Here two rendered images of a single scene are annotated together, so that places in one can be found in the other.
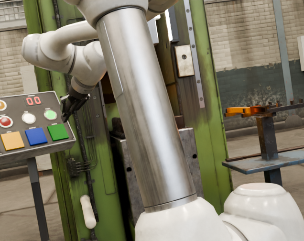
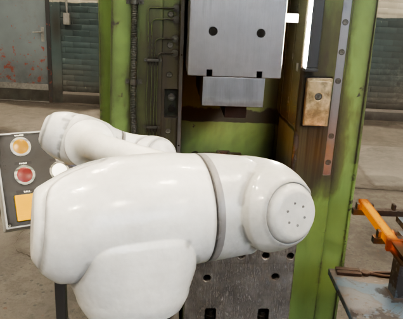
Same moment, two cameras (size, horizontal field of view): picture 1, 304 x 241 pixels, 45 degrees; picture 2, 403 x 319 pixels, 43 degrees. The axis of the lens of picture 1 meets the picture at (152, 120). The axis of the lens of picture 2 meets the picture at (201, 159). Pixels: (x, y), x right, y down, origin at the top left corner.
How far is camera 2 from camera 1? 0.58 m
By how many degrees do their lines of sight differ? 17
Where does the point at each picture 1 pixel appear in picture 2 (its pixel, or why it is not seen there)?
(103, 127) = not seen: hidden behind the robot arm
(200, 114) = (319, 183)
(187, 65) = (319, 110)
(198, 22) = (358, 43)
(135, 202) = (191, 296)
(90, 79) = not seen: hidden behind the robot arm
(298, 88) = not seen: outside the picture
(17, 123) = (42, 178)
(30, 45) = (51, 137)
